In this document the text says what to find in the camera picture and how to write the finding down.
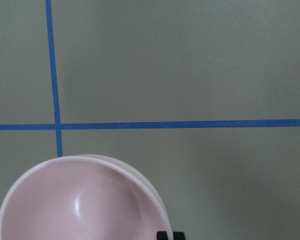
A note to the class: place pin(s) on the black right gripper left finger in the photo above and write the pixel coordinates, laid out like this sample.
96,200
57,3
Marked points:
161,235

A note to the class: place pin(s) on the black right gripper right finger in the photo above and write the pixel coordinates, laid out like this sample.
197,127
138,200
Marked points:
179,235

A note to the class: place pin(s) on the pink bowl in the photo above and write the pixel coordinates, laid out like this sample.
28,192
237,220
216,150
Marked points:
83,197

